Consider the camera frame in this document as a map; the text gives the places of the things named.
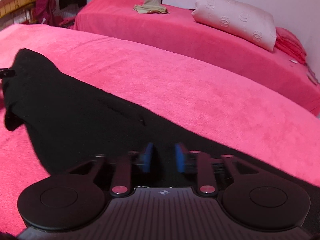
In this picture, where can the hanging clothes rack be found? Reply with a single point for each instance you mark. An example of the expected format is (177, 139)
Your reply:
(50, 0)

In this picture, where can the wooden shelf with plants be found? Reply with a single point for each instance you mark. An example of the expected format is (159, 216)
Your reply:
(17, 12)

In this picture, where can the black pants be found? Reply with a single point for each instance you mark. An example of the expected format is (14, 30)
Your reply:
(69, 121)

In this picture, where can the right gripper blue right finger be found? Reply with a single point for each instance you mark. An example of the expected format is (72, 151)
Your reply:
(227, 176)

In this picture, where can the folded pink blanket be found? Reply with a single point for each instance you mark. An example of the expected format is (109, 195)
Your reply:
(290, 44)

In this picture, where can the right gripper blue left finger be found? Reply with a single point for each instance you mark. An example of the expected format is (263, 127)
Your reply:
(115, 175)

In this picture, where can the near pink bed blanket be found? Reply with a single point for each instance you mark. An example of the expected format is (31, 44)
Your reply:
(205, 99)

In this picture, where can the white embossed pillow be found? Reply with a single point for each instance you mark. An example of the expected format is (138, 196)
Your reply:
(240, 19)

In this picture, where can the olive green garment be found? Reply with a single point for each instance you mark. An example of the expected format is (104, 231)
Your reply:
(151, 7)

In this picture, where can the far pink bed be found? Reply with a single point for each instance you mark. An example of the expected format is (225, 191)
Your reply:
(178, 32)

